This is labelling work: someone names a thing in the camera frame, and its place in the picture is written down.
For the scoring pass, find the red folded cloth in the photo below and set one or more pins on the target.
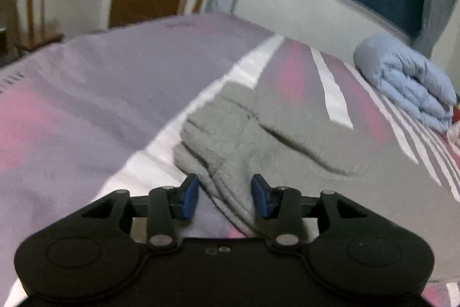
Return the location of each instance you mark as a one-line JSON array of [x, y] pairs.
[[456, 114]]

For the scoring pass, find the grey knit pants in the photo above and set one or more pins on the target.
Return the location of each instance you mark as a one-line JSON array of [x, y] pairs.
[[243, 132]]

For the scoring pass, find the folded pink white blanket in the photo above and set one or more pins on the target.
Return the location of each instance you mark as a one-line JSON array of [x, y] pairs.
[[453, 136]]

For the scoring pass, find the striped purple pink bedsheet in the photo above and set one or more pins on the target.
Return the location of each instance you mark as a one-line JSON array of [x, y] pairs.
[[104, 111]]

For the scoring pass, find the folded light blue duvet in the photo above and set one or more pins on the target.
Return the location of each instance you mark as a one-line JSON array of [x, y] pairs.
[[408, 79]]

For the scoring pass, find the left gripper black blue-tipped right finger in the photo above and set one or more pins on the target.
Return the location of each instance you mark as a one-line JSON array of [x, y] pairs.
[[282, 204]]

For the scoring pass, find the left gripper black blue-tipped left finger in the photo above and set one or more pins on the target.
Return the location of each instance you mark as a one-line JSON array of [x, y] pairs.
[[167, 204]]

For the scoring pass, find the wooden chair at left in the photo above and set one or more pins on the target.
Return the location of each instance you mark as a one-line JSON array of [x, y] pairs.
[[35, 35]]

